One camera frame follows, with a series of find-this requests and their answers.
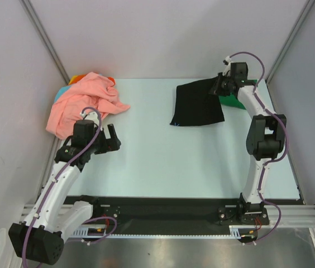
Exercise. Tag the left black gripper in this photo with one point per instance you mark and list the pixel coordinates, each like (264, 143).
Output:
(111, 144)

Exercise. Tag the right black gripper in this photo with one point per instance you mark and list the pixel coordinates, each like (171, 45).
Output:
(219, 85)

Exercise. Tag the black t-shirt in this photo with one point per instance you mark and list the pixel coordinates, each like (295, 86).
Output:
(195, 106)

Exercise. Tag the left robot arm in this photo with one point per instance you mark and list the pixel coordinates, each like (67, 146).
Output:
(43, 232)

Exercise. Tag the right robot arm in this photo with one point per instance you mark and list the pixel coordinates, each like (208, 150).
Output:
(264, 142)

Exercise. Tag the folded green t-shirt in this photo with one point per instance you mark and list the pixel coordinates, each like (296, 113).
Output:
(231, 102)

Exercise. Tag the pink t-shirt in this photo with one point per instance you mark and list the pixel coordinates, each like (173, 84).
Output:
(94, 90)

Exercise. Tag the orange t-shirt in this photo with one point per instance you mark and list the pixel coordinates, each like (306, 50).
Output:
(112, 80)

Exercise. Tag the light blue t-shirt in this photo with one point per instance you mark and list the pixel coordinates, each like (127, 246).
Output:
(60, 92)

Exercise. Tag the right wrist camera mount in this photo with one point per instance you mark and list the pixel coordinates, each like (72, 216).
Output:
(227, 63)

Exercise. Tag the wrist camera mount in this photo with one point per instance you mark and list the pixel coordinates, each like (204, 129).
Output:
(227, 63)
(91, 115)

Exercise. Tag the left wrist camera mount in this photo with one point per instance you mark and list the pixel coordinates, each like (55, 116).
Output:
(91, 115)

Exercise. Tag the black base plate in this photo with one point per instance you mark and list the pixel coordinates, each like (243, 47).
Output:
(158, 213)

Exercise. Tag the right aluminium frame post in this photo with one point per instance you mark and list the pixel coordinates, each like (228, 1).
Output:
(290, 39)

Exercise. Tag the aluminium frame post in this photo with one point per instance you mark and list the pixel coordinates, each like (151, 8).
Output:
(40, 30)
(290, 39)

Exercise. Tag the aluminium front rail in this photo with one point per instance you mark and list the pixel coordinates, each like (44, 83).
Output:
(292, 216)

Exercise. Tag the grey slotted cable duct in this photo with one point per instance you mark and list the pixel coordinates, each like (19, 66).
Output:
(215, 232)

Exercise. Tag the left aluminium frame post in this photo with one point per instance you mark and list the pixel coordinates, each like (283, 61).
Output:
(40, 30)

